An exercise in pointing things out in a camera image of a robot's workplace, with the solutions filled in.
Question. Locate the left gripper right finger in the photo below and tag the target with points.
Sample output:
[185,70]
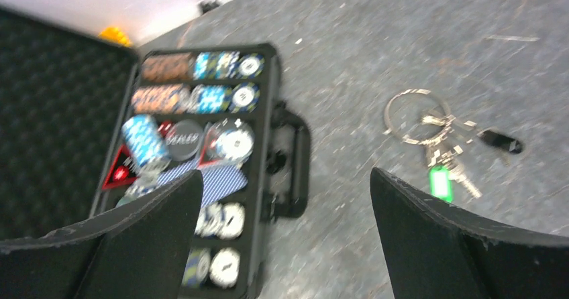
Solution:
[434,249]

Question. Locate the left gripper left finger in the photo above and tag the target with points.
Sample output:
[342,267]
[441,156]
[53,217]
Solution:
[137,250]

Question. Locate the key with green tag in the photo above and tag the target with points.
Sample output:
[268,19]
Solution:
[445,168]

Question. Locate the blue card in case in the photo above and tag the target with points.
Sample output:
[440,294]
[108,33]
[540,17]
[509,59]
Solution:
[218,181]

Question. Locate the black poker chip case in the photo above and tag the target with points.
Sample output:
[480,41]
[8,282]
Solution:
[88,126]

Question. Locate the orange block behind case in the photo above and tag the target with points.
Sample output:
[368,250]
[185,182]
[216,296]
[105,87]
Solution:
[115,34]

